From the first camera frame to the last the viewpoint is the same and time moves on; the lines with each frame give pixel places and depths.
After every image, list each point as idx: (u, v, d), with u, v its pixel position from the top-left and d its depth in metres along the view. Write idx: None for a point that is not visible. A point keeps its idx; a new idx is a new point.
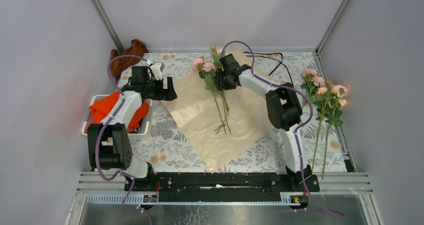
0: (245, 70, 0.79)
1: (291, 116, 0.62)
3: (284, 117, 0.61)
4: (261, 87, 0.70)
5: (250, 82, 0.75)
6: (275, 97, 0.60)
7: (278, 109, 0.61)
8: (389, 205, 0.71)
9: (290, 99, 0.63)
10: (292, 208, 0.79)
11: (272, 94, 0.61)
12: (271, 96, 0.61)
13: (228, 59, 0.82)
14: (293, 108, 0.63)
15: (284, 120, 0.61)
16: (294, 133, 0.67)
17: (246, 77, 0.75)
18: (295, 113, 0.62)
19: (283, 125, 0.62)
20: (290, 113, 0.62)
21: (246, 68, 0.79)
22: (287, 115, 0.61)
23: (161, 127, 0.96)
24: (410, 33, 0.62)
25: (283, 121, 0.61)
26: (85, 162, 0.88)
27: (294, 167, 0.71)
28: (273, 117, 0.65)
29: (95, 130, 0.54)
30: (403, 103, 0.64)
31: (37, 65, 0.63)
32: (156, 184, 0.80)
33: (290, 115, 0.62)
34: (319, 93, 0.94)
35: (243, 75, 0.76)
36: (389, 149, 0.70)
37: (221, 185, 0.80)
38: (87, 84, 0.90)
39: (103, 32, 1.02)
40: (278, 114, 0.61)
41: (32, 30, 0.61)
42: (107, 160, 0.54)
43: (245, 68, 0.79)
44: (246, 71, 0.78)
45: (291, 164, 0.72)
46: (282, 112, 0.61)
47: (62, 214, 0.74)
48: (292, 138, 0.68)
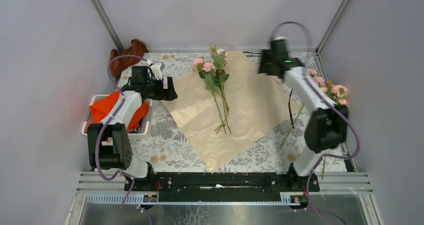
0: (297, 67, 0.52)
1: (330, 145, 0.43)
3: (322, 140, 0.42)
4: (309, 98, 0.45)
5: (296, 85, 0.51)
6: (322, 113, 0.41)
7: (317, 130, 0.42)
8: (389, 205, 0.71)
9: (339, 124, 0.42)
10: (292, 207, 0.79)
11: (318, 110, 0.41)
12: (319, 115, 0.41)
13: (280, 43, 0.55)
14: (339, 136, 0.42)
15: (320, 145, 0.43)
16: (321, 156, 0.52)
17: (294, 76, 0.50)
18: (337, 143, 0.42)
19: (314, 148, 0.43)
20: (330, 139, 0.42)
21: (297, 64, 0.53)
22: (326, 140, 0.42)
23: (161, 127, 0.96)
24: (410, 33, 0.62)
25: (317, 145, 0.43)
26: (85, 162, 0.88)
27: (301, 171, 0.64)
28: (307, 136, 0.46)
29: (95, 130, 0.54)
30: (403, 103, 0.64)
31: (38, 65, 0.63)
32: (156, 184, 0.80)
33: (330, 142, 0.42)
34: None
35: (293, 72, 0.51)
36: (389, 149, 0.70)
37: (221, 185, 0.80)
38: (86, 84, 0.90)
39: (103, 32, 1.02)
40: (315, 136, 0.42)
41: (32, 30, 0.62)
42: (107, 160, 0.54)
43: (297, 63, 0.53)
44: (297, 68, 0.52)
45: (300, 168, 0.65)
46: (321, 135, 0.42)
47: (62, 214, 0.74)
48: (316, 158, 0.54)
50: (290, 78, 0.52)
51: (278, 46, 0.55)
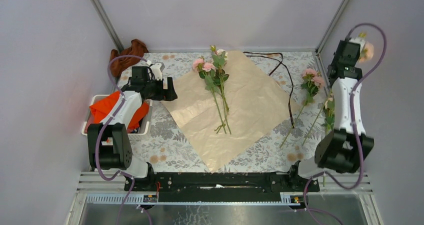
0: (351, 79, 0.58)
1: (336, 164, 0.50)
3: (329, 160, 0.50)
4: (341, 115, 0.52)
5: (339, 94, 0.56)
6: (341, 135, 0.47)
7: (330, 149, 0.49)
8: (389, 206, 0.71)
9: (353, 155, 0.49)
10: (292, 207, 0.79)
11: (339, 133, 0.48)
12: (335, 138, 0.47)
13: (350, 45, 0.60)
14: (345, 160, 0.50)
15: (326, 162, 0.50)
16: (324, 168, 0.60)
17: (341, 86, 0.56)
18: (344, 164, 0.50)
19: (321, 163, 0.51)
20: (337, 159, 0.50)
21: (353, 76, 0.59)
22: (332, 160, 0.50)
23: (161, 128, 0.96)
24: (410, 34, 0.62)
25: (324, 162, 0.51)
26: (85, 162, 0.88)
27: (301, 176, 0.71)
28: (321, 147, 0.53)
29: (95, 130, 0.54)
30: (403, 103, 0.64)
31: (38, 65, 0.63)
32: (156, 184, 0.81)
33: (336, 161, 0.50)
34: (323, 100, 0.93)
35: (341, 82, 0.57)
36: (390, 149, 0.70)
37: (221, 185, 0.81)
38: (86, 84, 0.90)
39: (103, 31, 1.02)
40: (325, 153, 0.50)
41: (32, 29, 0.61)
42: (107, 160, 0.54)
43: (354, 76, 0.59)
44: (348, 80, 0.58)
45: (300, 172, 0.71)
46: (331, 156, 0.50)
47: (61, 214, 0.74)
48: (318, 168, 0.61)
50: (338, 85, 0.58)
51: (345, 49, 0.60)
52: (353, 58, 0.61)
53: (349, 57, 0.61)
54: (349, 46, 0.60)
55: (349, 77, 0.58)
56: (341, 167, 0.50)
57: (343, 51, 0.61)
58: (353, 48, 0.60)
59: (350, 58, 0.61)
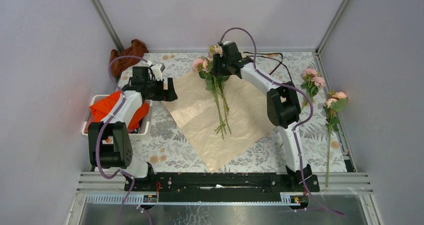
0: (247, 63, 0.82)
1: (289, 115, 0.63)
3: (282, 114, 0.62)
4: (263, 83, 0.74)
5: (251, 76, 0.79)
6: (273, 94, 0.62)
7: (276, 107, 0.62)
8: (389, 206, 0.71)
9: (290, 98, 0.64)
10: (292, 208, 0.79)
11: (273, 92, 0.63)
12: (272, 94, 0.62)
13: (230, 48, 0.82)
14: (292, 106, 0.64)
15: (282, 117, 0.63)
16: (293, 131, 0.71)
17: (247, 71, 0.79)
18: (293, 110, 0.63)
19: (280, 122, 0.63)
20: (288, 111, 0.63)
21: (247, 60, 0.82)
22: (285, 113, 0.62)
23: (161, 127, 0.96)
24: (410, 34, 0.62)
25: (281, 119, 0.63)
26: (85, 162, 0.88)
27: (294, 165, 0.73)
28: (272, 115, 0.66)
29: (95, 129, 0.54)
30: (403, 103, 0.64)
31: (37, 65, 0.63)
32: (156, 184, 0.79)
33: (288, 113, 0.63)
34: (337, 97, 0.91)
35: (245, 69, 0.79)
36: (389, 149, 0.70)
37: (221, 185, 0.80)
38: (86, 84, 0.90)
39: (103, 32, 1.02)
40: (278, 112, 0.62)
41: (32, 30, 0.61)
42: (107, 159, 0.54)
43: (246, 60, 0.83)
44: (248, 65, 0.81)
45: (291, 163, 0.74)
46: (280, 109, 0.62)
47: (62, 214, 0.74)
48: (291, 135, 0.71)
50: (248, 74, 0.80)
51: (229, 50, 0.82)
52: (236, 55, 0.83)
53: (233, 55, 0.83)
54: (232, 47, 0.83)
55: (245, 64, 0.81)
56: (293, 114, 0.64)
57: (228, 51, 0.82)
58: (234, 50, 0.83)
59: (237, 56, 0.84)
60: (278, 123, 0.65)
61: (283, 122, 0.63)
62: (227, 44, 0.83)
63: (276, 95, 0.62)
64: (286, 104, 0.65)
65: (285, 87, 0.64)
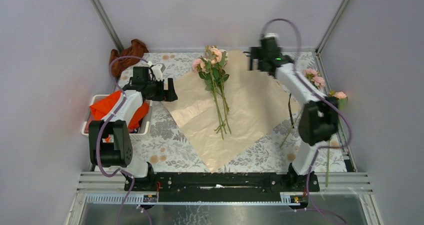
0: (287, 63, 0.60)
1: (324, 135, 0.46)
3: (316, 130, 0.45)
4: (300, 92, 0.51)
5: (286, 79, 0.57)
6: (311, 105, 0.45)
7: (311, 120, 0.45)
8: (388, 205, 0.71)
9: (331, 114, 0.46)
10: (292, 207, 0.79)
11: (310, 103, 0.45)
12: (310, 105, 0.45)
13: (270, 42, 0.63)
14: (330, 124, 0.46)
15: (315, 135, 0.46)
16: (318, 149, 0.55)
17: (285, 72, 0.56)
18: (330, 130, 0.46)
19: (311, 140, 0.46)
20: (326, 128, 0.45)
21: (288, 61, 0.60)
22: (321, 131, 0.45)
23: (161, 127, 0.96)
24: (410, 34, 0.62)
25: (314, 136, 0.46)
26: (85, 162, 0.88)
27: (301, 170, 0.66)
28: (302, 129, 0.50)
29: (96, 127, 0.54)
30: (403, 103, 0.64)
31: (38, 65, 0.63)
32: (156, 184, 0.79)
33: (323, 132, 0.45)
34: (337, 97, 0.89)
35: (283, 70, 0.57)
36: (389, 149, 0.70)
37: (221, 185, 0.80)
38: (86, 84, 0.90)
39: (103, 32, 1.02)
40: (311, 128, 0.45)
41: (32, 29, 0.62)
42: (108, 157, 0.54)
43: (286, 60, 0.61)
44: (287, 65, 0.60)
45: (298, 166, 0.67)
46: (315, 124, 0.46)
47: (62, 214, 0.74)
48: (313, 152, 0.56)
50: (281, 75, 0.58)
51: (268, 45, 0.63)
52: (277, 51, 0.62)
53: (273, 50, 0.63)
54: (272, 42, 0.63)
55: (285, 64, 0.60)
56: (331, 133, 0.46)
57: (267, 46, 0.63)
58: (274, 44, 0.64)
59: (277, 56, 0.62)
60: (309, 141, 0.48)
61: (313, 141, 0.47)
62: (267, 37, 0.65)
63: (315, 108, 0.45)
64: (324, 120, 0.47)
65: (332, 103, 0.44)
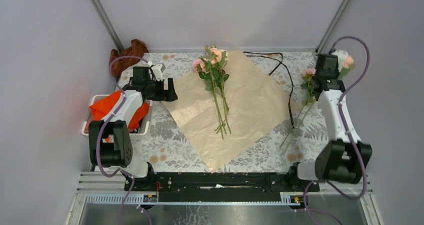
0: (335, 88, 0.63)
1: (339, 178, 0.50)
3: (331, 174, 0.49)
4: (335, 126, 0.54)
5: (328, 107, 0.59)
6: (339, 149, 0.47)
7: (332, 162, 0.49)
8: (388, 206, 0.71)
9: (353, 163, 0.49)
10: (292, 207, 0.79)
11: (337, 143, 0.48)
12: (336, 147, 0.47)
13: (329, 60, 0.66)
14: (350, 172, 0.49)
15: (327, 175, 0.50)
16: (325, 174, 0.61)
17: (329, 99, 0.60)
18: (346, 178, 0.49)
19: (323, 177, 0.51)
20: (342, 174, 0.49)
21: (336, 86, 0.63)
22: (336, 174, 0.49)
23: (161, 127, 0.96)
24: (410, 34, 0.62)
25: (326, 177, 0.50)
26: (85, 162, 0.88)
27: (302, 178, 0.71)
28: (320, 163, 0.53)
29: (96, 127, 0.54)
30: (403, 103, 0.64)
31: (38, 65, 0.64)
32: (156, 184, 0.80)
33: (338, 176, 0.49)
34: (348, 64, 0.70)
35: (327, 94, 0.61)
36: (390, 149, 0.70)
37: (221, 185, 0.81)
38: (86, 84, 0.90)
39: (103, 32, 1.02)
40: (328, 166, 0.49)
41: (32, 30, 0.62)
42: (108, 157, 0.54)
43: (335, 85, 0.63)
44: (334, 91, 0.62)
45: (300, 173, 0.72)
46: (333, 168, 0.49)
47: (61, 214, 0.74)
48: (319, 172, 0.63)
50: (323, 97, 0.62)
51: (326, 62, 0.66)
52: (332, 72, 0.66)
53: (329, 70, 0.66)
54: (331, 60, 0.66)
55: (333, 88, 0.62)
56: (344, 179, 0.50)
57: (323, 65, 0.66)
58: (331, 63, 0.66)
59: (332, 74, 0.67)
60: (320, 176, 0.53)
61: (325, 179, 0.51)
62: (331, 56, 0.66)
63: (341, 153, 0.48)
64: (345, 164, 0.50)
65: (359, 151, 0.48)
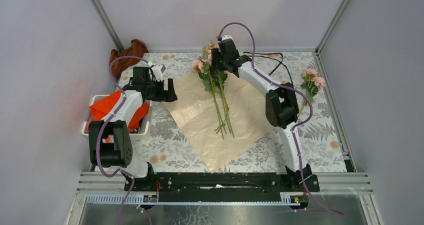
0: (245, 62, 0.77)
1: (288, 114, 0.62)
3: (280, 115, 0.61)
4: (261, 84, 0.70)
5: (249, 76, 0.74)
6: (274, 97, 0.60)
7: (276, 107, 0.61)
8: (388, 205, 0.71)
9: (288, 99, 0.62)
10: (292, 207, 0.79)
11: (271, 94, 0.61)
12: (271, 95, 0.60)
13: (228, 45, 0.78)
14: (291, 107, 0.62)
15: (280, 118, 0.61)
16: (292, 131, 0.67)
17: (245, 70, 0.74)
18: (292, 112, 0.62)
19: (279, 123, 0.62)
20: (286, 111, 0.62)
21: (245, 59, 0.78)
22: (284, 114, 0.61)
23: (161, 127, 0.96)
24: (410, 34, 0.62)
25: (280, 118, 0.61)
26: (85, 162, 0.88)
27: (293, 165, 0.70)
28: (271, 116, 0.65)
29: (96, 127, 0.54)
30: (403, 103, 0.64)
31: (38, 66, 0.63)
32: (156, 185, 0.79)
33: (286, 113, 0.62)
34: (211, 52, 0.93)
35: (243, 68, 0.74)
36: (390, 149, 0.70)
37: (221, 185, 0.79)
38: (86, 84, 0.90)
39: (103, 32, 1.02)
40: (276, 112, 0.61)
41: (31, 30, 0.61)
42: (108, 157, 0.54)
43: (244, 59, 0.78)
44: (245, 64, 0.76)
45: (290, 163, 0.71)
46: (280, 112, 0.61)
47: (62, 214, 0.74)
48: (290, 136, 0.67)
50: (243, 72, 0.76)
51: (226, 47, 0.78)
52: (234, 52, 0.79)
53: (231, 52, 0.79)
54: (229, 45, 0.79)
55: (243, 62, 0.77)
56: (290, 114, 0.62)
57: (226, 49, 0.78)
58: (231, 47, 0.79)
59: (234, 52, 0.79)
60: (277, 124, 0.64)
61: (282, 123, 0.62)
62: (224, 41, 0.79)
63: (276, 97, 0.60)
64: (284, 104, 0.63)
65: (284, 87, 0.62)
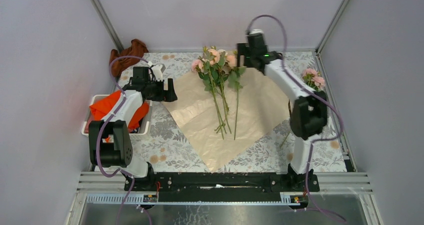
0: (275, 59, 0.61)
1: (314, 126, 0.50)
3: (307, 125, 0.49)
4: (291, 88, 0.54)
5: (278, 78, 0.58)
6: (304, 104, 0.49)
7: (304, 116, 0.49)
8: (388, 205, 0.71)
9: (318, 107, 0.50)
10: (292, 207, 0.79)
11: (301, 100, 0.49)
12: (300, 102, 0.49)
13: (257, 38, 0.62)
14: (319, 118, 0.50)
15: (306, 129, 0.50)
16: (311, 143, 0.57)
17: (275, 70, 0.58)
18: (320, 124, 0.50)
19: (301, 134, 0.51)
20: (313, 121, 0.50)
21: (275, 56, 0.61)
22: (311, 125, 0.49)
23: (161, 127, 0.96)
24: (410, 34, 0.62)
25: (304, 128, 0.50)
26: (85, 162, 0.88)
27: (299, 169, 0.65)
28: (293, 124, 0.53)
29: (96, 127, 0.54)
30: (403, 104, 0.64)
31: (38, 66, 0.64)
32: (156, 184, 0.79)
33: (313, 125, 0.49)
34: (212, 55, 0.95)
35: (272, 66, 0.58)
36: (390, 149, 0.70)
37: (221, 185, 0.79)
38: (86, 84, 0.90)
39: (103, 32, 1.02)
40: (302, 122, 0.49)
41: (31, 30, 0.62)
42: (108, 157, 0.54)
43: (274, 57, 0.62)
44: (275, 61, 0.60)
45: (296, 165, 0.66)
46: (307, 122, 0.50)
47: (62, 214, 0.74)
48: (307, 146, 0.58)
50: (270, 71, 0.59)
51: (255, 41, 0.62)
52: (265, 48, 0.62)
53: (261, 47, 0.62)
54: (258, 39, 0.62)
55: (272, 59, 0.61)
56: (317, 127, 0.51)
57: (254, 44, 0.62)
58: (261, 41, 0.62)
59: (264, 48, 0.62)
60: (301, 135, 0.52)
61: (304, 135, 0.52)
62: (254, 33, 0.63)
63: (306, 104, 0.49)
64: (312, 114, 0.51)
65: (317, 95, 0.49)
